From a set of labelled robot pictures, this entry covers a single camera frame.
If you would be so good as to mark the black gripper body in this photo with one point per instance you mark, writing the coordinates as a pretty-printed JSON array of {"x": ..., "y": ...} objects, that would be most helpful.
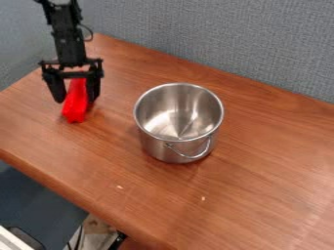
[{"x": 72, "y": 63}]

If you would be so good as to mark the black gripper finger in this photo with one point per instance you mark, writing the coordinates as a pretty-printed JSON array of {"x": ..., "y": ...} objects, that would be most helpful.
[
  {"x": 92, "y": 87},
  {"x": 56, "y": 87}
]

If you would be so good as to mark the red star-shaped block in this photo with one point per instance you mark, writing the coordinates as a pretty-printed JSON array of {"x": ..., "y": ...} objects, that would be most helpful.
[{"x": 76, "y": 101}]

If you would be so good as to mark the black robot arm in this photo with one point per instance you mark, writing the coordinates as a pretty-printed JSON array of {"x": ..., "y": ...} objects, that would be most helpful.
[{"x": 63, "y": 17}]

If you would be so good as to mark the white object at corner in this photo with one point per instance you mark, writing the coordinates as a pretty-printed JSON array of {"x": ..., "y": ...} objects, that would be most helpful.
[{"x": 15, "y": 239}]

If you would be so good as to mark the metal pot with handle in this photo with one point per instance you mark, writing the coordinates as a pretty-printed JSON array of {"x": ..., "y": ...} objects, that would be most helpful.
[{"x": 179, "y": 116}]

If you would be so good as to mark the table leg frame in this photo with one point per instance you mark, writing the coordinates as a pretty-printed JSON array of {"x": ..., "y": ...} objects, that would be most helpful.
[{"x": 95, "y": 235}]

